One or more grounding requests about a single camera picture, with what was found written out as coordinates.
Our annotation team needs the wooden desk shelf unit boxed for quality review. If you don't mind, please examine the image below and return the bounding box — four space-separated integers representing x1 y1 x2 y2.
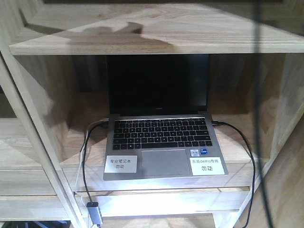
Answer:
0 0 304 228

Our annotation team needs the black laptop cable right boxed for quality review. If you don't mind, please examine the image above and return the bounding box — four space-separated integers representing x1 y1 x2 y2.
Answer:
212 121 257 228

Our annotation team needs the black laptop cable left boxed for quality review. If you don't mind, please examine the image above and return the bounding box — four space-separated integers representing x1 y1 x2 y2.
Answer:
79 120 110 205

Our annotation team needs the white right laptop label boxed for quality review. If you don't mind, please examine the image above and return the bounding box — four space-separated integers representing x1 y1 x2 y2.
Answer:
190 157 225 176

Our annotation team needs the white left laptop label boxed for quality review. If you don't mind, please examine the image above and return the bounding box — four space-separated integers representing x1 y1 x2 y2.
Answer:
104 155 137 173

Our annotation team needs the white laptop label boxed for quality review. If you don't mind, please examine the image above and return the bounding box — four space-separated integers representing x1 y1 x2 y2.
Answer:
190 157 225 176
104 155 137 173

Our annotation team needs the grey usb adapter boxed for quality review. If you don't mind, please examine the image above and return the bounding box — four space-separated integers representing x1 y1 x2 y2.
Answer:
86 202 103 228

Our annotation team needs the grey laptop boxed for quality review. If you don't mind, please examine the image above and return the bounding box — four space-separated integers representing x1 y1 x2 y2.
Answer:
104 54 228 181

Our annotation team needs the black laptop cable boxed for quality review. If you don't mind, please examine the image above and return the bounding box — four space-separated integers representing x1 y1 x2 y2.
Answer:
79 120 110 205
212 121 257 228

